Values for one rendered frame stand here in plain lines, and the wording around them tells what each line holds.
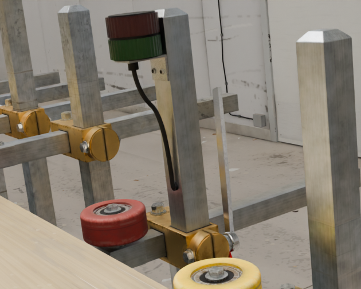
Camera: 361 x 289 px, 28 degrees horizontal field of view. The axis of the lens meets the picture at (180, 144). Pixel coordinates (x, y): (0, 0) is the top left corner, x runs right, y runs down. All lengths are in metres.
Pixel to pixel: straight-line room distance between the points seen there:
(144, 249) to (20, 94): 0.49
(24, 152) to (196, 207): 0.31
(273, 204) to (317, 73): 0.40
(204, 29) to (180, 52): 4.52
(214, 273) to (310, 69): 0.20
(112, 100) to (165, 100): 0.57
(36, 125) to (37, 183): 0.11
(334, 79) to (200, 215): 0.31
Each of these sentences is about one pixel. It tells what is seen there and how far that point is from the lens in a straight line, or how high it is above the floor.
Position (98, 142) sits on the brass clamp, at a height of 0.95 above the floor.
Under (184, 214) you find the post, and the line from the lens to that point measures 0.87.
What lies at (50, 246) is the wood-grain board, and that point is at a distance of 0.81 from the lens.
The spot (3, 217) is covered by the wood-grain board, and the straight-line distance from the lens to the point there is 0.94.
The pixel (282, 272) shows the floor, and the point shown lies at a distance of 2.89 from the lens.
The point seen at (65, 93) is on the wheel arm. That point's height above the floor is 0.94.
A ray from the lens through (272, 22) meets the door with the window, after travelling 4.76.
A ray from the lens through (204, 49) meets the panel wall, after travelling 5.39.
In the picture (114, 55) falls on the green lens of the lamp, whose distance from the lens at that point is 0.81.
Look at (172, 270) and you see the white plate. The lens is 1.02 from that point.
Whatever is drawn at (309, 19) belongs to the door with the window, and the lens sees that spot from 4.50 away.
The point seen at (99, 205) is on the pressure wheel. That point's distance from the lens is 0.90.
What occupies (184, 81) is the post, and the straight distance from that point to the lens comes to 0.84.
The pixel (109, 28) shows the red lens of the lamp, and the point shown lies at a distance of 0.81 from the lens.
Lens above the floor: 1.18
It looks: 13 degrees down
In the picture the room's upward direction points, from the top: 6 degrees counter-clockwise
